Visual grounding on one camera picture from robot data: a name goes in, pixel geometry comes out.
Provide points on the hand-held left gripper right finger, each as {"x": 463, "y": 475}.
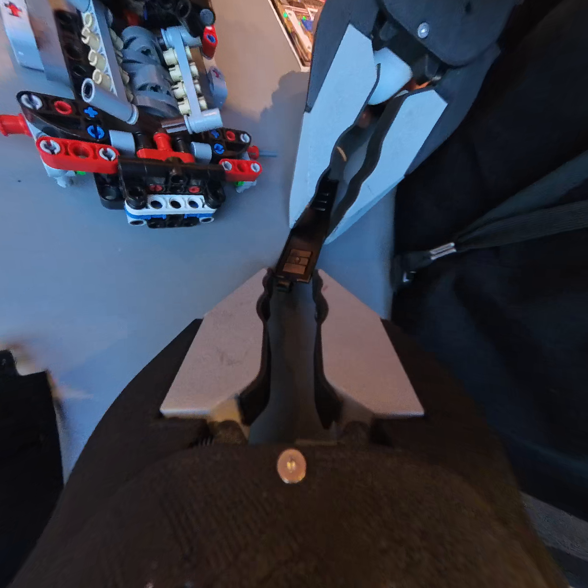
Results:
{"x": 363, "y": 367}

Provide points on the black curved brick panel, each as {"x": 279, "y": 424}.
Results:
{"x": 298, "y": 257}

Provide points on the holographic sticker sheet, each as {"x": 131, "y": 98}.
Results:
{"x": 298, "y": 27}

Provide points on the toy brick car model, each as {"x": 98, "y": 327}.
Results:
{"x": 138, "y": 92}

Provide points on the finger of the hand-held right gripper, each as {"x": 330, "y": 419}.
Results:
{"x": 330, "y": 82}
{"x": 409, "y": 133}

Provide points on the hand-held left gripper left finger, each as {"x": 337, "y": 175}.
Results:
{"x": 216, "y": 363}

